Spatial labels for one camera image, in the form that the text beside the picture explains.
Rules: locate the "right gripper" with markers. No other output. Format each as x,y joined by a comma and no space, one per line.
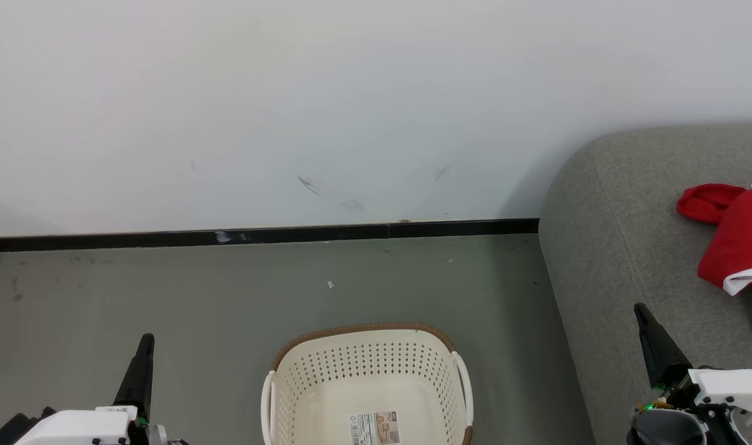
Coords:
731,383

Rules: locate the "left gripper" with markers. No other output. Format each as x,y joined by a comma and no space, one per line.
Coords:
73,428

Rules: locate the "red garment with white stripes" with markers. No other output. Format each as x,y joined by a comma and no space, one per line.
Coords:
743,241

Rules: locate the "cream laundry basket brown rim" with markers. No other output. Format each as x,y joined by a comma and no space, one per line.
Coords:
363,377

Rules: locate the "grey fabric sofa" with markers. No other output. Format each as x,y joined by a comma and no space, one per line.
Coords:
610,259

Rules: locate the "dark baseboard strip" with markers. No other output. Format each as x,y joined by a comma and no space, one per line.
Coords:
165,238

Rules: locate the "paper product label sticker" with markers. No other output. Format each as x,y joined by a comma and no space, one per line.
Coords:
374,428

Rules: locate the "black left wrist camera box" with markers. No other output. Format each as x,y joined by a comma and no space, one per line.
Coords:
14,429

